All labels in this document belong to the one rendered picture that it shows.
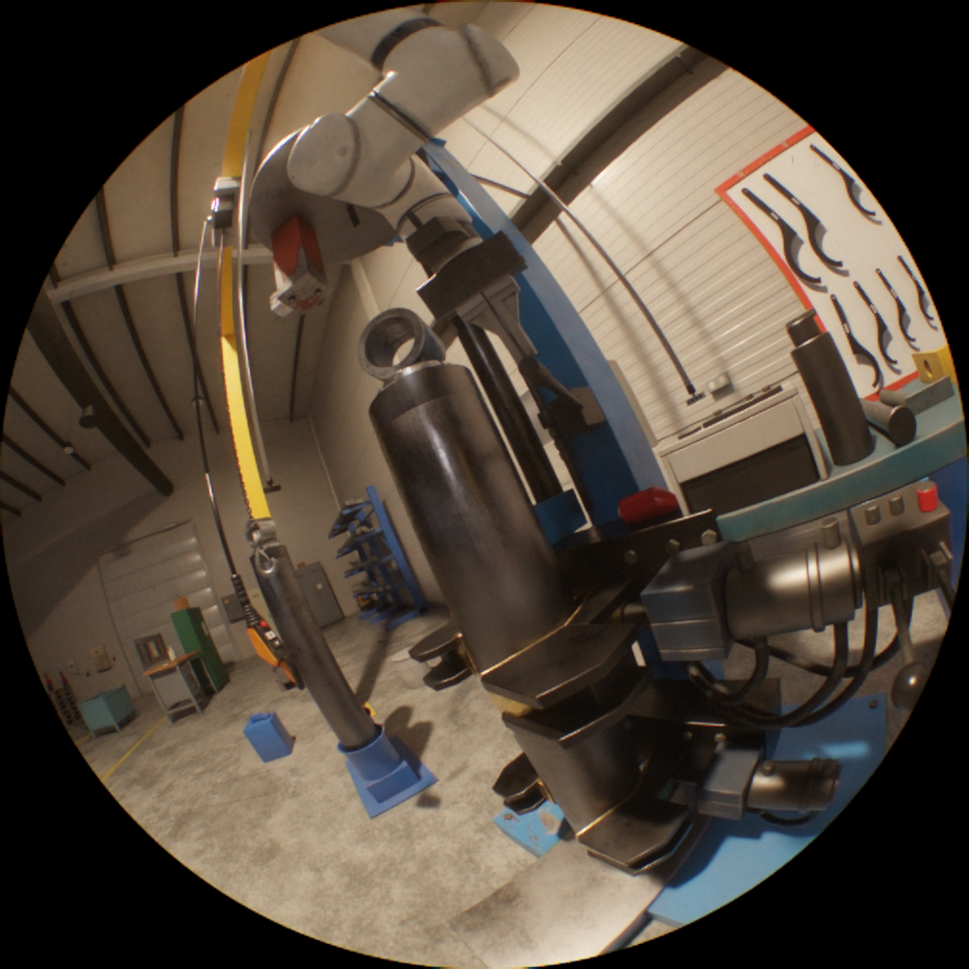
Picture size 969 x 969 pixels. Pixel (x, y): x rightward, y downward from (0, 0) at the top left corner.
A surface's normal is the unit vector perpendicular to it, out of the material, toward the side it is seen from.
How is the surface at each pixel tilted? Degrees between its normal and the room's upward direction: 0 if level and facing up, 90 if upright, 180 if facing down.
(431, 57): 129
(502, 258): 115
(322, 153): 123
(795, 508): 90
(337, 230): 180
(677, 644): 90
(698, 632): 90
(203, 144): 173
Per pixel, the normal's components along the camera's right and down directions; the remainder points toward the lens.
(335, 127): -0.25, 0.52
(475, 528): -0.02, -0.08
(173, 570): 0.51, -0.30
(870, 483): -0.76, 0.28
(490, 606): -0.25, 0.02
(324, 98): 0.31, 0.94
